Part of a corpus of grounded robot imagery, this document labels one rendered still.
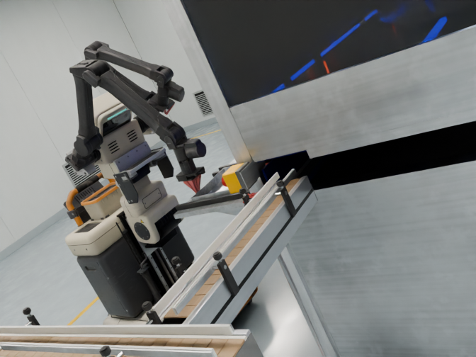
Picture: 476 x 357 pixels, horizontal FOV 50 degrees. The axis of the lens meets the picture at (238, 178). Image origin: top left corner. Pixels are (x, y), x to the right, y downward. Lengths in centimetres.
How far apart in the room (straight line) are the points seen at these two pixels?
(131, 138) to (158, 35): 644
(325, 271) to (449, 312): 40
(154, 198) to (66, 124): 538
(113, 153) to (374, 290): 133
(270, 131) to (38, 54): 657
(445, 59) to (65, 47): 729
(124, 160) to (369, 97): 135
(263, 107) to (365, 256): 57
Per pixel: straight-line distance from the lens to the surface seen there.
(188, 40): 162
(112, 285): 273
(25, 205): 723
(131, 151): 247
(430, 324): 180
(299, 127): 153
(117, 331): 119
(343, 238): 167
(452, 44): 135
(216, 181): 210
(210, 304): 116
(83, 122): 220
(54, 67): 803
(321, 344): 168
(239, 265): 125
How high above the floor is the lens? 145
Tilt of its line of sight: 16 degrees down
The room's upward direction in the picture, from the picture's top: 25 degrees counter-clockwise
